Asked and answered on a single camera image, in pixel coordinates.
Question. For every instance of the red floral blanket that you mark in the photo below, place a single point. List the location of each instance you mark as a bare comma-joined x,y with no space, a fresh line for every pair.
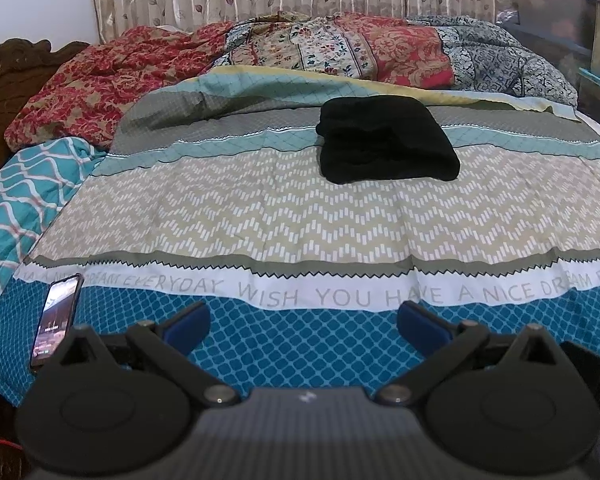
95,80

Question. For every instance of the striped patterned bedspread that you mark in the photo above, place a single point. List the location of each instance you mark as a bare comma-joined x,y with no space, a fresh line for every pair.
260,210

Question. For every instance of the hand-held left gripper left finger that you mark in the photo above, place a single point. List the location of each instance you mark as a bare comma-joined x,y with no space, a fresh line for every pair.
185,325

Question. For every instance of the clear bin with teal lid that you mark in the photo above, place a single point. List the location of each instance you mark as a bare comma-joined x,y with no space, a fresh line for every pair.
550,10

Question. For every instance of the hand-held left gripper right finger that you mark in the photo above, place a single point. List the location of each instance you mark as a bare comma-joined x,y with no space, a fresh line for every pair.
420,325

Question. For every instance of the carved wooden headboard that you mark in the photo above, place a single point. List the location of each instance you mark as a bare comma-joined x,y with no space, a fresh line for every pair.
10,85

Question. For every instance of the black pants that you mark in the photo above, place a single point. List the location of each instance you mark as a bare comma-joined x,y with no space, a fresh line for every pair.
385,145

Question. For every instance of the black smartphone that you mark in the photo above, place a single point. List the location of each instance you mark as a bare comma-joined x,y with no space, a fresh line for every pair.
57,317

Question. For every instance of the floral patchwork quilt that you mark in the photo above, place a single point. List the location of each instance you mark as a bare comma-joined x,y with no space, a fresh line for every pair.
370,45

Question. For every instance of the teal white patterned pillow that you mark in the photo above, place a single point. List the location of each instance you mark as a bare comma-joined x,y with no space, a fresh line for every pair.
25,185

